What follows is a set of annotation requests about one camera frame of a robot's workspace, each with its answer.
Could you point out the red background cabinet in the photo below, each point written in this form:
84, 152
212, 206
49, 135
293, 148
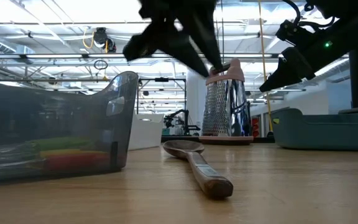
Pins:
255, 127

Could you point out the red silicone spatula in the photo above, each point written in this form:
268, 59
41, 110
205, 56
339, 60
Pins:
79, 163

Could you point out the dark wooden spoon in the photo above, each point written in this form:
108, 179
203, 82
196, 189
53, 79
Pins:
197, 161

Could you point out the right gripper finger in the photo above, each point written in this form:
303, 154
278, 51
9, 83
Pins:
291, 70

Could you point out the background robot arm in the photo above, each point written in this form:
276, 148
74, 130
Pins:
182, 121

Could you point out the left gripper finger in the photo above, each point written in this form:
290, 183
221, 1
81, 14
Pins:
166, 42
207, 34

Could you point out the green silicone spoon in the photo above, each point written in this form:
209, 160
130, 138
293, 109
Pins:
276, 120

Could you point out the black aluminium table frame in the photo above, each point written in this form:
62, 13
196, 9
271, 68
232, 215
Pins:
179, 139

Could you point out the black monitor stand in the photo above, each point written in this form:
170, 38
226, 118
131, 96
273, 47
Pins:
357, 77

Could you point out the grey translucent plastic bin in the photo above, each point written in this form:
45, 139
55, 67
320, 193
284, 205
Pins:
57, 118

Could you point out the teal plastic bin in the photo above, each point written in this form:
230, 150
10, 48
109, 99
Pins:
322, 133

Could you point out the pink metal box grater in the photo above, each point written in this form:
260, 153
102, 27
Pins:
225, 105

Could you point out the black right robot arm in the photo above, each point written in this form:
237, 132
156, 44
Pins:
353, 28

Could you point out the white plastic bin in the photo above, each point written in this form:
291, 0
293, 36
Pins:
145, 132

